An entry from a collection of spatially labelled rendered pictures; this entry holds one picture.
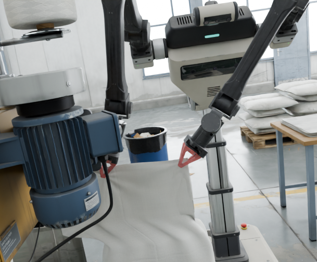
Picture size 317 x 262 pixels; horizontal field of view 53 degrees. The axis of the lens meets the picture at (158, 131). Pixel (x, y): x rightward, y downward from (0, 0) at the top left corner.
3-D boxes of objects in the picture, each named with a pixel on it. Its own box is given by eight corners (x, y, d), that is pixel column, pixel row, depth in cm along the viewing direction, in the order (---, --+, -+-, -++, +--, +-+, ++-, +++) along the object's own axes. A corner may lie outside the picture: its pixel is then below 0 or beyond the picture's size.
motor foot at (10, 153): (44, 155, 74) (36, 119, 72) (24, 173, 62) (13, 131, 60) (4, 161, 74) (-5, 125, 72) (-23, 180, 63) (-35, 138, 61)
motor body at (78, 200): (107, 197, 82) (89, 102, 77) (98, 227, 67) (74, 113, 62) (49, 205, 83) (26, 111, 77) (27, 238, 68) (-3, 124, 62)
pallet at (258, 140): (316, 124, 506) (316, 115, 502) (345, 137, 426) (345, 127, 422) (240, 134, 512) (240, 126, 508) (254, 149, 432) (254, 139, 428)
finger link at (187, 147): (171, 162, 102) (189, 140, 101) (169, 156, 109) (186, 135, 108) (188, 174, 104) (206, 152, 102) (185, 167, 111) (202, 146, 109)
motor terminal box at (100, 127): (114, 152, 83) (105, 109, 80) (128, 162, 73) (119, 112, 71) (82, 160, 80) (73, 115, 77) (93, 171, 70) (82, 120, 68)
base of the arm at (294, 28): (269, 13, 134) (276, 38, 131) (275, 0, 127) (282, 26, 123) (289, 10, 134) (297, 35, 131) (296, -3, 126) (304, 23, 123)
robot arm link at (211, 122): (241, 106, 103) (217, 93, 104) (241, 103, 91) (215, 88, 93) (220, 138, 104) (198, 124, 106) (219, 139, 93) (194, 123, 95)
